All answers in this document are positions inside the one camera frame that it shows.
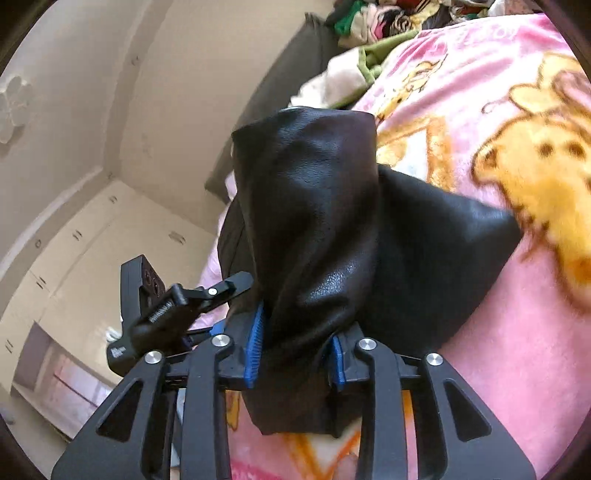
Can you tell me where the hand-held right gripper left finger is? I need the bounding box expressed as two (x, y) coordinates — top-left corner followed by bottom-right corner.
(51, 302), (267, 480)

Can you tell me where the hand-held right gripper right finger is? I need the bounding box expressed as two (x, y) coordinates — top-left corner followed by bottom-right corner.
(329, 323), (537, 480)

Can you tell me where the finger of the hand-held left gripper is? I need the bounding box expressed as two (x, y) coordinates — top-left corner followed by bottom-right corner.
(184, 322), (228, 348)
(185, 271), (254, 315)

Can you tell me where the black leather jacket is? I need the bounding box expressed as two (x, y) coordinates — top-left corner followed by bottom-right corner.
(217, 105), (525, 437)

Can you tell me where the pile of mixed clothes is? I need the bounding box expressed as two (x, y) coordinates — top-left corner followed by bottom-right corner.
(325, 0), (509, 49)

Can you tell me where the cream wardrobe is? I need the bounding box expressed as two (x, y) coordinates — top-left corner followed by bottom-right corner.
(0, 180), (218, 444)

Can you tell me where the pink printed bear blanket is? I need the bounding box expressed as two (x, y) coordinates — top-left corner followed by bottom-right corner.
(198, 13), (591, 480)

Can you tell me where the white flower-shaped ceiling lamp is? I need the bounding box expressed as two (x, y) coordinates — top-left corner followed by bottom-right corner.
(0, 76), (34, 145)

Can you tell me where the green and cream fleece blanket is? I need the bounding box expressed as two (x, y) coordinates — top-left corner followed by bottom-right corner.
(288, 30), (439, 112)

